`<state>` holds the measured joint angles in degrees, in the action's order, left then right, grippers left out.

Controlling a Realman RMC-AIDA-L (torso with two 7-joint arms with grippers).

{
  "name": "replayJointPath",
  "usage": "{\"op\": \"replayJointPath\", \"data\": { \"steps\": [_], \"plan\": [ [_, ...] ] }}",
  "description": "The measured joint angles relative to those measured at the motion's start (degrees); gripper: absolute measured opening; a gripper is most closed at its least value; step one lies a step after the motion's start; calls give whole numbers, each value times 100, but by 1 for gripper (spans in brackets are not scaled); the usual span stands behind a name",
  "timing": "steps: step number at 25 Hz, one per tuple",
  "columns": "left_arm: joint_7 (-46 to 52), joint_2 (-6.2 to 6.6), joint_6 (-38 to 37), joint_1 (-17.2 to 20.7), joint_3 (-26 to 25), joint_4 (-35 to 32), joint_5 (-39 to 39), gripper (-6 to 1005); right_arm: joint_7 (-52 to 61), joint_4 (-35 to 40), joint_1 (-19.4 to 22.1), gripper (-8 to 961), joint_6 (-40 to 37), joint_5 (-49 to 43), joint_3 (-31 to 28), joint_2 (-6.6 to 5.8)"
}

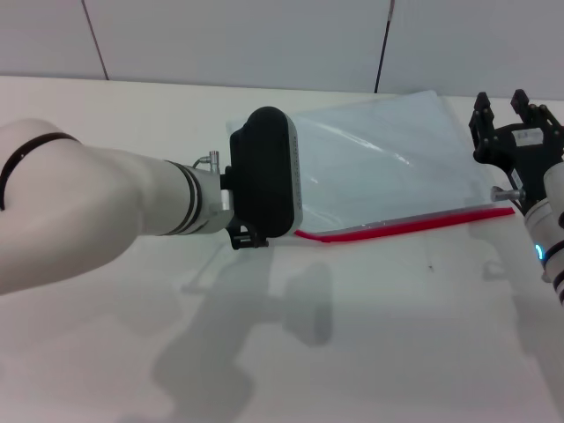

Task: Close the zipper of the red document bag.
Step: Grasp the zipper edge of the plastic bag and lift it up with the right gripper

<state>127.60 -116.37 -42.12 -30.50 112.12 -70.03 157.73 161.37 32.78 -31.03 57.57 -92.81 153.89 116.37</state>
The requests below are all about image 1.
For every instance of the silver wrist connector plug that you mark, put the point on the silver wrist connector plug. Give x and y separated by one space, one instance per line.
506 193
209 161

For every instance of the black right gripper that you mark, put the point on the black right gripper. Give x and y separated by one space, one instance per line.
520 154

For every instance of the clear document bag red zip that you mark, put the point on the clear document bag red zip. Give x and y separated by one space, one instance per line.
374 167

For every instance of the thin black pole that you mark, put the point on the thin black pole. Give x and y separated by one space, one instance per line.
382 53

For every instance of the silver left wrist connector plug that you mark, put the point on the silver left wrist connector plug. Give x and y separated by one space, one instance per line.
209 161

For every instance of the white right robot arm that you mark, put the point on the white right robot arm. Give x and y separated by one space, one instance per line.
546 229

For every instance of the silver right wrist connector plug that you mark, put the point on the silver right wrist connector plug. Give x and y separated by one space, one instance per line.
506 193

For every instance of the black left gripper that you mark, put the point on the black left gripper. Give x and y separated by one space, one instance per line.
247 240

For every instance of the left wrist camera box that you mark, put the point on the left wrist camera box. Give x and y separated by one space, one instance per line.
264 176

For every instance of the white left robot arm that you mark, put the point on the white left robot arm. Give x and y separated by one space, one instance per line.
88 198

